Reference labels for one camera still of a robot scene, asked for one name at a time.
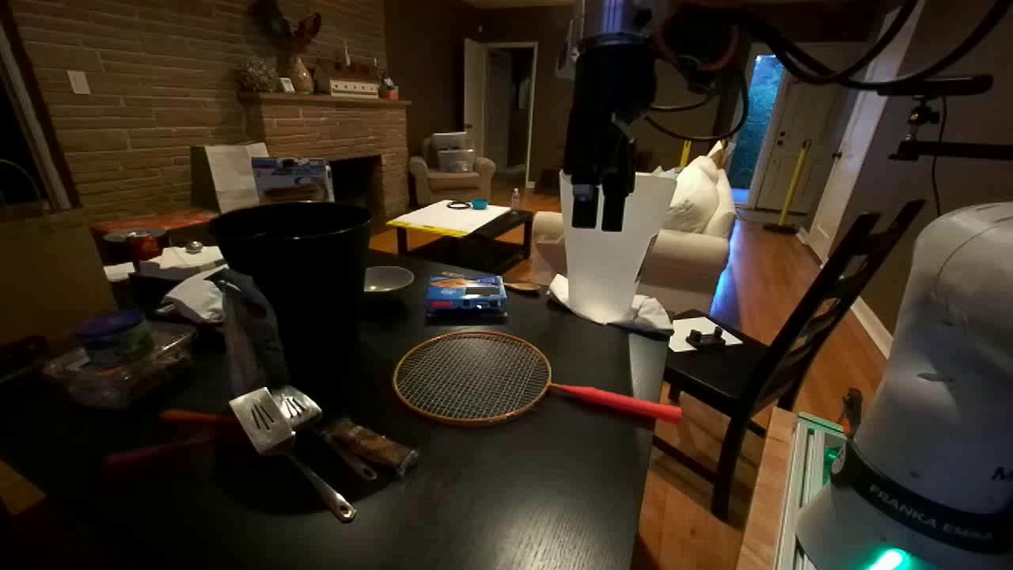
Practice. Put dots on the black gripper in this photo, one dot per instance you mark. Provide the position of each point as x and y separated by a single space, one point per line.
606 97

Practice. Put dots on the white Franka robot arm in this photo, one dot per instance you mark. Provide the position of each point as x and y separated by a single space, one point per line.
952 370

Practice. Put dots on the black bin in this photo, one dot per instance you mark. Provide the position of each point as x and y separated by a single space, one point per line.
303 273

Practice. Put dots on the crumpled white paper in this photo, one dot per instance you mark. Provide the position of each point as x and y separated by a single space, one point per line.
651 311

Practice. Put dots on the dark coffee table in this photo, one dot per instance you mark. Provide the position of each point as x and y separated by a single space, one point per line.
456 220

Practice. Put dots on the beige armchair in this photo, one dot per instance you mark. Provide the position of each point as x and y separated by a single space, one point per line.
450 174

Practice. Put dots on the blue box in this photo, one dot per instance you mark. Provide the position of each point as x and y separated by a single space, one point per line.
465 292

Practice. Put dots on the white door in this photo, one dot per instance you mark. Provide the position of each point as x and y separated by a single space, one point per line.
794 148

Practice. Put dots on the black wooden chair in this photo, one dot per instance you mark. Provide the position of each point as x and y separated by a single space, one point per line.
739 375

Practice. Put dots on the small metal bowl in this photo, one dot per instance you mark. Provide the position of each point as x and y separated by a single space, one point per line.
389 281

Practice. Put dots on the brick fireplace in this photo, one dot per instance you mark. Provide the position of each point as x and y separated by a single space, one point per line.
338 132

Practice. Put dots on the blue painting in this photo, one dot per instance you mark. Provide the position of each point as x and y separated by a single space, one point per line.
293 178

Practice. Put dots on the metal slotted spatula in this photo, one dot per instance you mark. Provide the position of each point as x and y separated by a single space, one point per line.
303 403
265 418

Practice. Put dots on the white framed board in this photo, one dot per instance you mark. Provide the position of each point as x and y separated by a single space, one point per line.
234 174

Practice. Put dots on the plastic container blue lid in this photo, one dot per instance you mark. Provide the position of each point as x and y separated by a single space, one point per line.
122 354

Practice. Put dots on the black camera on stand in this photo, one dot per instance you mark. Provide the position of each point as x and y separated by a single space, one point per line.
930 114

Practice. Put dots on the wall light switch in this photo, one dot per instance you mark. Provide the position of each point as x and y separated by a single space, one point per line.
81 83

